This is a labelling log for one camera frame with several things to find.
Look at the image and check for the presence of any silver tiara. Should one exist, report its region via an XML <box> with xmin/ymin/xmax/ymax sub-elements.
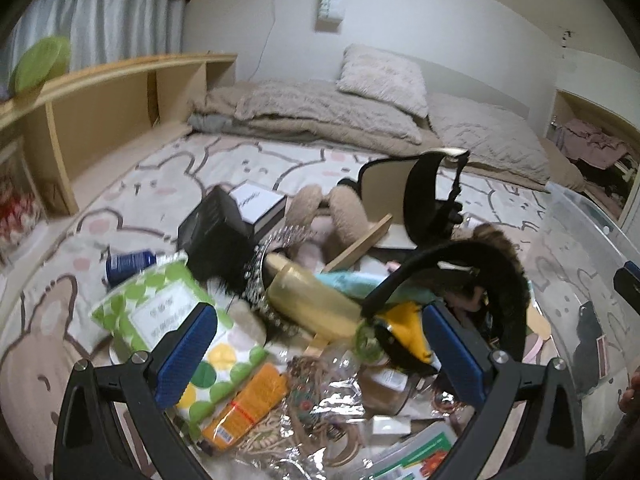
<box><xmin>244</xmin><ymin>226</ymin><xmax>307</xmax><ymax>332</ymax></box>

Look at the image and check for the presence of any person's right forearm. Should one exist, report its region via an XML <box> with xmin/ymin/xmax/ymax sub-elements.
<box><xmin>586</xmin><ymin>412</ymin><xmax>640</xmax><ymax>480</ymax></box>

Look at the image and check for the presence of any wooden stick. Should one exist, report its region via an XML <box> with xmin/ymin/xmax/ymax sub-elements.
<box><xmin>304</xmin><ymin>214</ymin><xmax>394</xmax><ymax>357</ymax></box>

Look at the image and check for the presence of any wooden shelf unit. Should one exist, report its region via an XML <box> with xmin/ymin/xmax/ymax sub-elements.
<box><xmin>0</xmin><ymin>52</ymin><xmax>239</xmax><ymax>217</ymax></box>

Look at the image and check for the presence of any brown furry headband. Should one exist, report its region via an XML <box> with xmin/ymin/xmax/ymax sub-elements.
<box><xmin>469</xmin><ymin>224</ymin><xmax>532</xmax><ymax>362</ymax></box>

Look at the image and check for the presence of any clear bag of beige cords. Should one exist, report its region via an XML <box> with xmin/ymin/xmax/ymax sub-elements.
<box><xmin>239</xmin><ymin>354</ymin><xmax>372</xmax><ymax>467</ymax></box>

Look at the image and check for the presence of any person's right hand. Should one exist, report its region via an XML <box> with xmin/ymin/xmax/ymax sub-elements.
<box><xmin>619</xmin><ymin>364</ymin><xmax>640</xmax><ymax>417</ymax></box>

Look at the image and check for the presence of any yellow toy with green lid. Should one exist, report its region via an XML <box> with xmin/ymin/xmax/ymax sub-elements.
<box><xmin>357</xmin><ymin>299</ymin><xmax>437</xmax><ymax>367</ymax></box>

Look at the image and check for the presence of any clear plastic storage container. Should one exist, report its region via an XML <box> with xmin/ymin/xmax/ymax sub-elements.
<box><xmin>524</xmin><ymin>181</ymin><xmax>640</xmax><ymax>398</ymax></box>

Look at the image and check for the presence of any white fluffy pillow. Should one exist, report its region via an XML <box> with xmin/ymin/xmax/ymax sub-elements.
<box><xmin>337</xmin><ymin>43</ymin><xmax>430</xmax><ymax>119</ymax></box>

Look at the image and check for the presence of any white wall cable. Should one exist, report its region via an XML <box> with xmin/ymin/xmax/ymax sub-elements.
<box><xmin>257</xmin><ymin>0</ymin><xmax>282</xmax><ymax>82</ymax></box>

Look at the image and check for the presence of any clear jar of wooden sticks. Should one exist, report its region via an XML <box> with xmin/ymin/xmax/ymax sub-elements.
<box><xmin>359</xmin><ymin>359</ymin><xmax>417</xmax><ymax>417</ymax></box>

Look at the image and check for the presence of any plastic box with green label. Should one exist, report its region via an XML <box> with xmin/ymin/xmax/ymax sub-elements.
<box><xmin>369</xmin><ymin>420</ymin><xmax>462</xmax><ymax>480</ymax></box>

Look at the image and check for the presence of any playing card box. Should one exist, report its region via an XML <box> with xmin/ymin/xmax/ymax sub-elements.
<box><xmin>594</xmin><ymin>334</ymin><xmax>612</xmax><ymax>379</ymax></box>

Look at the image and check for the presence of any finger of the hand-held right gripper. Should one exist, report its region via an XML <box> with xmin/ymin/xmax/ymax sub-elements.
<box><xmin>614</xmin><ymin>261</ymin><xmax>640</xmax><ymax>311</ymax></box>

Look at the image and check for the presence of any gold bottle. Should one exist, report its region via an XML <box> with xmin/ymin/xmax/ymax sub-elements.
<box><xmin>263</xmin><ymin>252</ymin><xmax>372</xmax><ymax>342</ymax></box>

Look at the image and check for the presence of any orange tube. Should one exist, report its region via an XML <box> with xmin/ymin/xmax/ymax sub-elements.
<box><xmin>199</xmin><ymin>362</ymin><xmax>291</xmax><ymax>449</ymax></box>

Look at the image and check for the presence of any beige plush toy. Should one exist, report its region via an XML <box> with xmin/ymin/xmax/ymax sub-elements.
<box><xmin>287</xmin><ymin>184</ymin><xmax>372</xmax><ymax>262</ymax></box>

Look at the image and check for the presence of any green dotted cotton pad packet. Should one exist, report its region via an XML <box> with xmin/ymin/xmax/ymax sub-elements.
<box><xmin>89</xmin><ymin>252</ymin><xmax>269</xmax><ymax>427</ymax></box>

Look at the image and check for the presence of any grey curtain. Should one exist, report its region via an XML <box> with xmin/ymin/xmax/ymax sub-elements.
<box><xmin>9</xmin><ymin>0</ymin><xmax>189</xmax><ymax>77</ymax></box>

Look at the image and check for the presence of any white box with black edge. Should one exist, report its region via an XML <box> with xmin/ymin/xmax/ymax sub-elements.
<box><xmin>229</xmin><ymin>181</ymin><xmax>289</xmax><ymax>237</ymax></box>

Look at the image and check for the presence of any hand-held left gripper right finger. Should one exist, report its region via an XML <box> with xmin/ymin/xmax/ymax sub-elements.
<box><xmin>424</xmin><ymin>304</ymin><xmax>586</xmax><ymax>480</ymax></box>

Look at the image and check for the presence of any teal packet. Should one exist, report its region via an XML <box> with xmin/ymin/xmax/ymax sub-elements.
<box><xmin>314</xmin><ymin>269</ymin><xmax>402</xmax><ymax>302</ymax></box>

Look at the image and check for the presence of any green plush toy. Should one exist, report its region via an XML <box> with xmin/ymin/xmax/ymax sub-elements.
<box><xmin>12</xmin><ymin>34</ymin><xmax>72</xmax><ymax>97</ymax></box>

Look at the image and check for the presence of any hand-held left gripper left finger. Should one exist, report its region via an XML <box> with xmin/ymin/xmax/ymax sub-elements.
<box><xmin>52</xmin><ymin>302</ymin><xmax>218</xmax><ymax>480</ymax></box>

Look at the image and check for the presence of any small white box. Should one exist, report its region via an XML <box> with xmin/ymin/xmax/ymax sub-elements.
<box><xmin>369</xmin><ymin>414</ymin><xmax>414</xmax><ymax>437</ymax></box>

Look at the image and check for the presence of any grey pillows and blanket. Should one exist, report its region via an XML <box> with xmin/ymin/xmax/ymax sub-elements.
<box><xmin>187</xmin><ymin>79</ymin><xmax>587</xmax><ymax>194</ymax></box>

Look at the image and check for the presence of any pile of clothes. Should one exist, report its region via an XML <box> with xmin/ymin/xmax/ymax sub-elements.
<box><xmin>549</xmin><ymin>117</ymin><xmax>640</xmax><ymax>212</ymax></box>

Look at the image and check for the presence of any boxed teddy bear red outfit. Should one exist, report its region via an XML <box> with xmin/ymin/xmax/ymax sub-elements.
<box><xmin>0</xmin><ymin>144</ymin><xmax>47</xmax><ymax>262</ymax></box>

